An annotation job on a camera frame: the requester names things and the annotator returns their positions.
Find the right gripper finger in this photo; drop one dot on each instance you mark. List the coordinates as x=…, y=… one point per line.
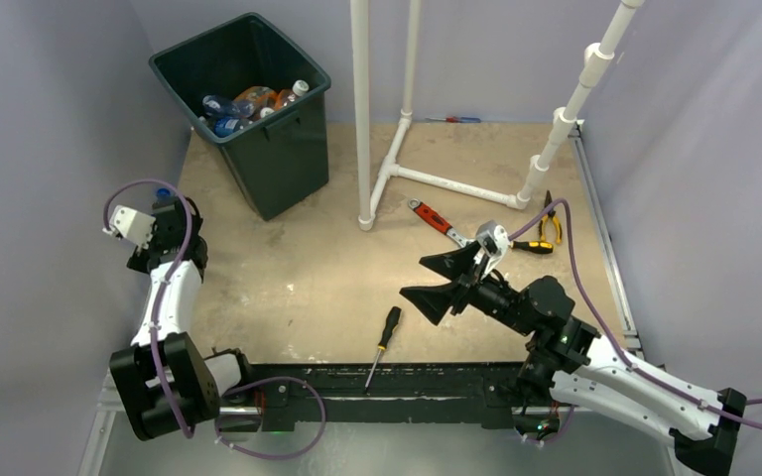
x=466, y=261
x=435, y=302

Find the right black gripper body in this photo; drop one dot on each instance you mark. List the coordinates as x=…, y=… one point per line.
x=491, y=297

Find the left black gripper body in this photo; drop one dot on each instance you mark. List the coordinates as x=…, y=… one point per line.
x=140, y=259

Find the yellow black screwdriver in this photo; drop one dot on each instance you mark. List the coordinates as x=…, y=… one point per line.
x=391, y=322

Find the crushed clear bottle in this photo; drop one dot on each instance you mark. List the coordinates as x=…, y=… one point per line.
x=216, y=106

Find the orange label bottle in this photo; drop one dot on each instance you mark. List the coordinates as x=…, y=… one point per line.
x=289, y=96
x=254, y=98

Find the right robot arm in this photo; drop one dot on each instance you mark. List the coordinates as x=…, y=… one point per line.
x=571, y=362

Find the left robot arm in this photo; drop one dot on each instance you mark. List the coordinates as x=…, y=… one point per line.
x=163, y=382

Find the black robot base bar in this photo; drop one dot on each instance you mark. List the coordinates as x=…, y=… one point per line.
x=485, y=393

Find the dark green plastic bin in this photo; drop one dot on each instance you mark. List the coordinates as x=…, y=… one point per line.
x=278, y=161

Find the yellow black pliers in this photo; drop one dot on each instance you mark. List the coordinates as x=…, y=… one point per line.
x=550, y=218

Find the small red blue screwdriver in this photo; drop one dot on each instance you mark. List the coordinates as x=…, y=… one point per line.
x=455, y=119

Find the red handle adjustable wrench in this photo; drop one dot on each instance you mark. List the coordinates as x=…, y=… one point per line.
x=437, y=222

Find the white PVC pipe frame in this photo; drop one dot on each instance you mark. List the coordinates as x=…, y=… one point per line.
x=500, y=59

